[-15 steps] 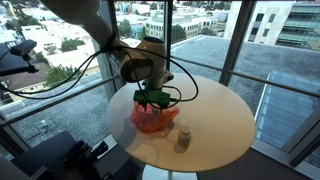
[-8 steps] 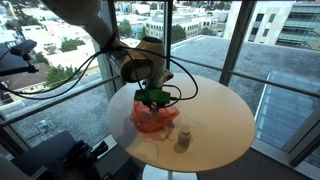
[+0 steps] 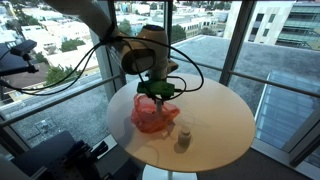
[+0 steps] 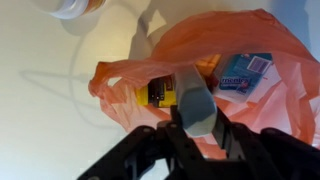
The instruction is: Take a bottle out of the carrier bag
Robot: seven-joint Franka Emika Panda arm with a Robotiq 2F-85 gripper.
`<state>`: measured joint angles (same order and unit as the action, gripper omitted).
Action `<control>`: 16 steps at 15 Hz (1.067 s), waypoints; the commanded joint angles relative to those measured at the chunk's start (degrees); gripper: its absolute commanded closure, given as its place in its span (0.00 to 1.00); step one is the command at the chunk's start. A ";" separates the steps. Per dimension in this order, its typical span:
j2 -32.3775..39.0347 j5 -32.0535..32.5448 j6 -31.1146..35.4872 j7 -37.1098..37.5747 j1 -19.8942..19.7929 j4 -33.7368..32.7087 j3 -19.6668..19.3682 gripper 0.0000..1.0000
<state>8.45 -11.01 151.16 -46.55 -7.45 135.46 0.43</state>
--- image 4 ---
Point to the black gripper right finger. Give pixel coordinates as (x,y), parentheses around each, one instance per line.
(240,140)

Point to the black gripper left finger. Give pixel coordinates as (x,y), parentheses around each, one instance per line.
(180,140)

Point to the small pale blue bottle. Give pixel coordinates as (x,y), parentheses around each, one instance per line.
(195,103)

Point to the red plastic carrier bag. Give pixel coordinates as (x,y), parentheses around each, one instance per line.
(233,30)

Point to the yellow black box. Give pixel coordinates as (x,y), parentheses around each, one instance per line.
(143,96)

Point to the blue mentos box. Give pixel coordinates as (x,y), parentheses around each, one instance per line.
(238,80)

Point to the orange packet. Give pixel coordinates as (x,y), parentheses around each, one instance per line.
(208,65)

